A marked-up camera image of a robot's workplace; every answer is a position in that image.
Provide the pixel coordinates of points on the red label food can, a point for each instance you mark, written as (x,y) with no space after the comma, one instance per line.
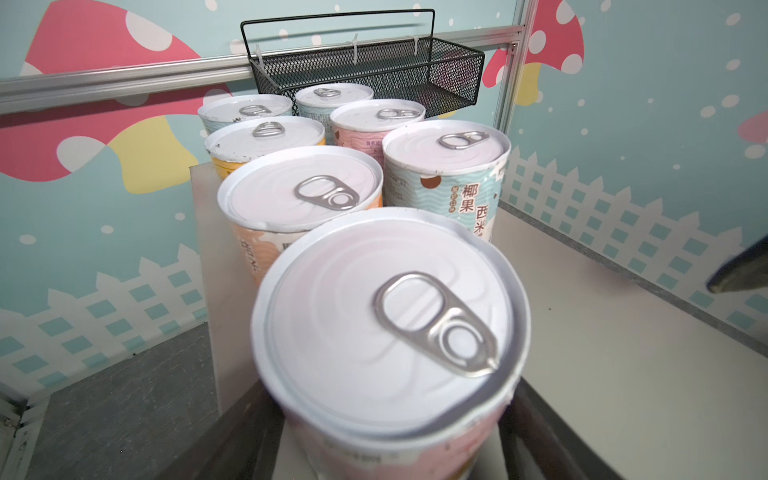
(273,201)

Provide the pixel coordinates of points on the yellow label food can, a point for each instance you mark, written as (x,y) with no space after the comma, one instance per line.
(235,145)

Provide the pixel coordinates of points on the pink label food can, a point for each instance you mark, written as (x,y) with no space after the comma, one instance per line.
(393,340)

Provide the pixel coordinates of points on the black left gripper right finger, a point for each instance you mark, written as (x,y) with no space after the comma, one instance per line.
(537,443)

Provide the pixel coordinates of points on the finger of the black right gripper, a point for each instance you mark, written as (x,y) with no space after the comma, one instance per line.
(747,271)

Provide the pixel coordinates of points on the teal label food can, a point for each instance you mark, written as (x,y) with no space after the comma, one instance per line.
(225,112)

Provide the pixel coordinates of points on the grey metal counter cabinet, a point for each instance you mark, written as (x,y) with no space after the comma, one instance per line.
(656,392)

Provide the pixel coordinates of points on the black mesh wall basket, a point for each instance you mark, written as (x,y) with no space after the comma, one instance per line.
(441,75)

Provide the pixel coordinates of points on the teal brown label can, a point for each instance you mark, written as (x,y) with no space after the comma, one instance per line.
(319,101)

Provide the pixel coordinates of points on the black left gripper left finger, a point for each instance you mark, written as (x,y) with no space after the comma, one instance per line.
(242,444)

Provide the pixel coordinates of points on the teal label floor can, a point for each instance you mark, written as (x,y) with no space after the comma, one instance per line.
(452,168)

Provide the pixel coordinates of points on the white lid can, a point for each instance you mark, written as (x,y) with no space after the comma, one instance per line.
(362,125)

